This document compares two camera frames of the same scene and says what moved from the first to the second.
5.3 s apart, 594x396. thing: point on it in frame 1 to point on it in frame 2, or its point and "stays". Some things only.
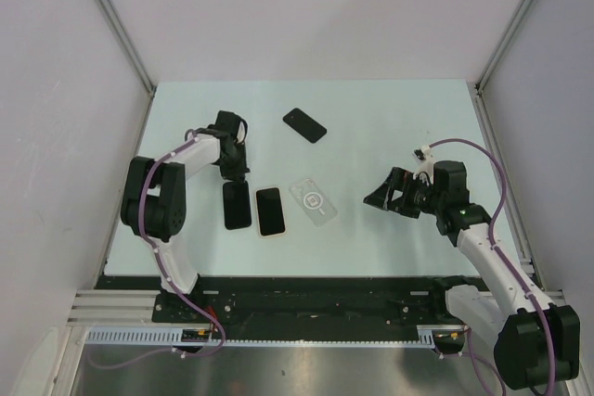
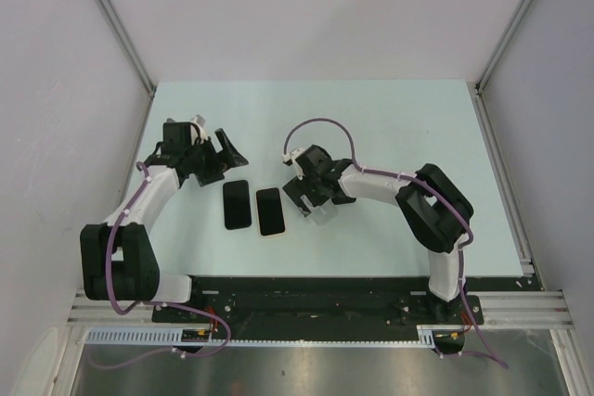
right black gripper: x=399 y=180 to x=296 y=188
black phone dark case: x=237 y=204 stays
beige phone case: x=282 y=206 stays
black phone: x=270 y=211 stays
